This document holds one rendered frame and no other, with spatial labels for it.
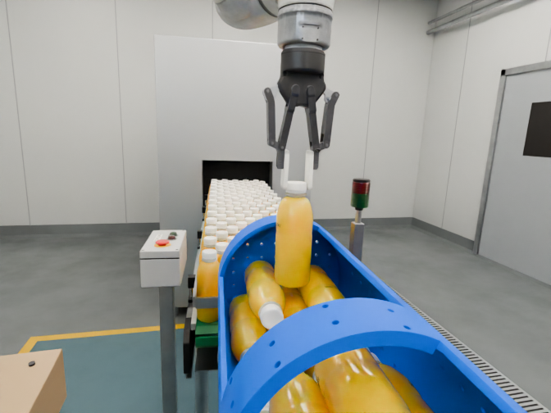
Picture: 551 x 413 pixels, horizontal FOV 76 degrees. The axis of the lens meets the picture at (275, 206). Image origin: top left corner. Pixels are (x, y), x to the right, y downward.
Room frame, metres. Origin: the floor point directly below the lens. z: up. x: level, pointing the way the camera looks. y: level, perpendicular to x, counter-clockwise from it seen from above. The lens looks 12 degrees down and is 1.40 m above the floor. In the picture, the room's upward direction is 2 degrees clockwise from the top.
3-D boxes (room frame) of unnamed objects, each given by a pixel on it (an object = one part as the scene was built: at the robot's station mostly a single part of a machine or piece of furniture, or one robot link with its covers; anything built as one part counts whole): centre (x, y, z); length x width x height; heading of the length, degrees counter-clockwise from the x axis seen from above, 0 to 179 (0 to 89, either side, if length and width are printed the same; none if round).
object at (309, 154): (0.64, -0.06, 1.34); 0.03 x 0.01 x 0.07; 10
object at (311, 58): (0.63, -0.04, 1.50); 0.08 x 0.07 x 0.09; 100
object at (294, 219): (0.63, -0.04, 1.21); 0.07 x 0.07 x 0.19
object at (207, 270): (0.89, 0.17, 0.99); 0.07 x 0.07 x 0.19
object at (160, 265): (0.95, 0.31, 1.05); 0.20 x 0.10 x 0.10; 10
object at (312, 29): (0.63, -0.04, 1.57); 0.09 x 0.09 x 0.06
